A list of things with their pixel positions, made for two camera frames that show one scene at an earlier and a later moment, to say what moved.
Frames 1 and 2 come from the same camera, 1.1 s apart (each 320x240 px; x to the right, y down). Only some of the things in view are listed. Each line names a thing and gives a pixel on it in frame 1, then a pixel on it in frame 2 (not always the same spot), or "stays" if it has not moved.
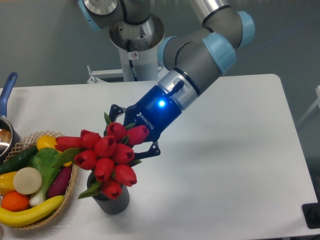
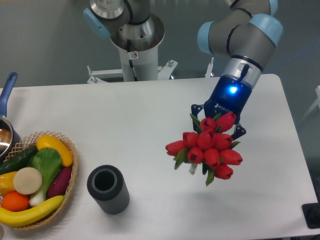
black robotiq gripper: [159, 111] to [230, 95]
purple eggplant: [61, 183] stays
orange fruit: [13, 201] stays
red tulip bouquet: [111, 156] to [212, 147]
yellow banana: [28, 217] stays
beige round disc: [27, 180] stays
